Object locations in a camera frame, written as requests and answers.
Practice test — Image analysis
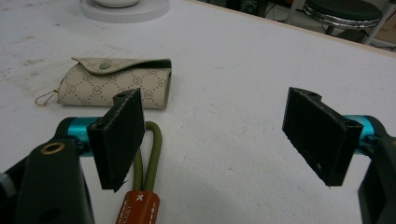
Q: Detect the white bowl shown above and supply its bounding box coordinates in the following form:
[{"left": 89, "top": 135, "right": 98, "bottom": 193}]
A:
[{"left": 94, "top": 0, "right": 140, "bottom": 9}]

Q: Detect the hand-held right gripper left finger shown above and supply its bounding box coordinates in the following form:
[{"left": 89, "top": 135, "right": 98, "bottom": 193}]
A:
[{"left": 56, "top": 88, "right": 147, "bottom": 193}]

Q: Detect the green cord strap leather tab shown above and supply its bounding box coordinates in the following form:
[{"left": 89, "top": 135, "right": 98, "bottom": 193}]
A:
[{"left": 115, "top": 120, "right": 163, "bottom": 224}]

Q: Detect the white round stand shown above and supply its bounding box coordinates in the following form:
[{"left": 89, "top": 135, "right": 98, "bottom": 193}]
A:
[{"left": 79, "top": 0, "right": 171, "bottom": 24}]

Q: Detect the beige patterned key pouch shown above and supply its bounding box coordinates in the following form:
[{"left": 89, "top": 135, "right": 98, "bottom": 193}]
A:
[{"left": 35, "top": 56, "right": 173, "bottom": 110}]

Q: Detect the round black stool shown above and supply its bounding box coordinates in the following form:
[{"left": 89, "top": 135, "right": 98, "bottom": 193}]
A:
[{"left": 303, "top": 0, "right": 396, "bottom": 46}]

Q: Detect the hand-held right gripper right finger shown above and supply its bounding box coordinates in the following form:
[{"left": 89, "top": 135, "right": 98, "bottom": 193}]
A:
[{"left": 281, "top": 87, "right": 387, "bottom": 188}]

